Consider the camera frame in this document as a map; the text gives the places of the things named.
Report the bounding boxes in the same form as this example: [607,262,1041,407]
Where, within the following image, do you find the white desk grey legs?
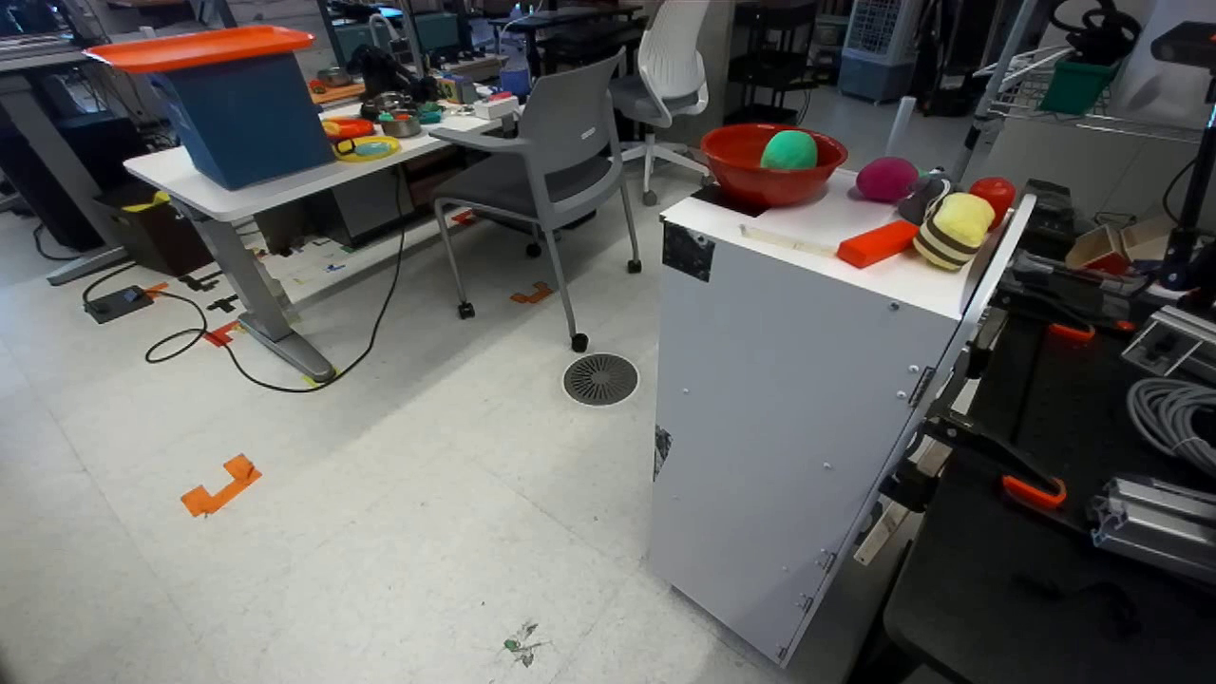
[122,100,525,383]

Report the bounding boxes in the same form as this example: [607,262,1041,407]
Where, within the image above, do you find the silver aluminium extrusion block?
[1092,471,1216,583]

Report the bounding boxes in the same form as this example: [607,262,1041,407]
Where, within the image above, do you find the round grey floor drain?
[563,348,644,411]

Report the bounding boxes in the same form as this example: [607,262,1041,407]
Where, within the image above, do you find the red plastic bowl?
[697,122,853,217]

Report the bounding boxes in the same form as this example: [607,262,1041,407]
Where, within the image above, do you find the yellow striped plush sponge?
[913,191,1003,278]

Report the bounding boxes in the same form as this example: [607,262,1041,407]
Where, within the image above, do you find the black clamp orange handle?
[1013,279,1100,353]
[929,411,1073,515]

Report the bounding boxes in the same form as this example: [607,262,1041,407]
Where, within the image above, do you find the blue bin orange lid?
[84,18,340,191]

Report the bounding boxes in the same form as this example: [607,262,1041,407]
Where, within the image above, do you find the silver metal bracket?
[1118,298,1216,383]

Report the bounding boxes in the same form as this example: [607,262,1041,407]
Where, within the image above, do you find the grey coiled cable bundle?
[1124,371,1216,480]

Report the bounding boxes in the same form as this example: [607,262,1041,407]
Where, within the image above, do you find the black floor cable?
[82,187,410,396]

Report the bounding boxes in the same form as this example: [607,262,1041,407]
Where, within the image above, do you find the white toy kitchen cabinet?
[644,176,1041,673]

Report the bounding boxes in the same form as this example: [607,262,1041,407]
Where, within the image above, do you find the purple plush beet green leaves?
[853,150,923,205]

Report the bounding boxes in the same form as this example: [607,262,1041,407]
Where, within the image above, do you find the small orange toy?
[319,113,381,143]

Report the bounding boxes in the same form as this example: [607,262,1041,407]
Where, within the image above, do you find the orange bracket-shaped floor tape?
[179,453,268,521]

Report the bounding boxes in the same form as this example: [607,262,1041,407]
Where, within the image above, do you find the black vertical stand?
[1157,13,1216,295]

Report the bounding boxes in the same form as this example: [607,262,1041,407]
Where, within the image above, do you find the green box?
[1038,53,1118,122]

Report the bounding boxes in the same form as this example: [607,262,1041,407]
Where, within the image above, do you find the red round plastic toy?
[966,176,1024,221]

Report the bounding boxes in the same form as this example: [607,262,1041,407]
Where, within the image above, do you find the black power brick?
[84,279,158,328]

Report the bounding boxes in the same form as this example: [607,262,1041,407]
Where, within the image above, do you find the green plush ball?
[758,124,826,176]

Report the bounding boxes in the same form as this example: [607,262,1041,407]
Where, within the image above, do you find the orange rectangular block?
[833,217,923,273]

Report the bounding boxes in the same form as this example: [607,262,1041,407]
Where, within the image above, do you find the white office chair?
[612,0,715,205]

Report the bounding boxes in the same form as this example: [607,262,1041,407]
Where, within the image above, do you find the grey four-legged caster chair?
[434,48,645,355]

